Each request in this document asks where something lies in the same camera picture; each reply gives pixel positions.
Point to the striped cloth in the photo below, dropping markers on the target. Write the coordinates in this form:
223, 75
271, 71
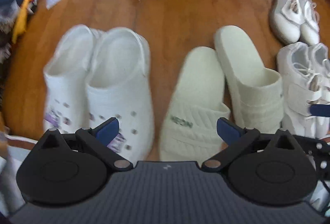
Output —
13, 162

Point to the white clog with charms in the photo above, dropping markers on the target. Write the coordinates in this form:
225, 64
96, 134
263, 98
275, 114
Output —
67, 71
121, 89

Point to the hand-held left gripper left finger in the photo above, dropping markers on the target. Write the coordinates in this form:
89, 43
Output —
107, 131

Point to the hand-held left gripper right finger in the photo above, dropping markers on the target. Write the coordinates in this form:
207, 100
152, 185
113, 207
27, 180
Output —
229, 131

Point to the yellow rubber chicken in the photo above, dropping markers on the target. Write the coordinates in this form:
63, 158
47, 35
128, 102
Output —
22, 20

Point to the black printed bag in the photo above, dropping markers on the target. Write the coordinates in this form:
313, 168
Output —
6, 22

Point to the cream slide sandal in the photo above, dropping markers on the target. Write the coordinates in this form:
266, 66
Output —
255, 92
193, 100

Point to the white mesh sneaker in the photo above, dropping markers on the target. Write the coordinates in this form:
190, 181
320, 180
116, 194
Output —
286, 15
310, 25

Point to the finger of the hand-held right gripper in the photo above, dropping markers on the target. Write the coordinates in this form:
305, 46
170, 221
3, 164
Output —
319, 157
319, 110

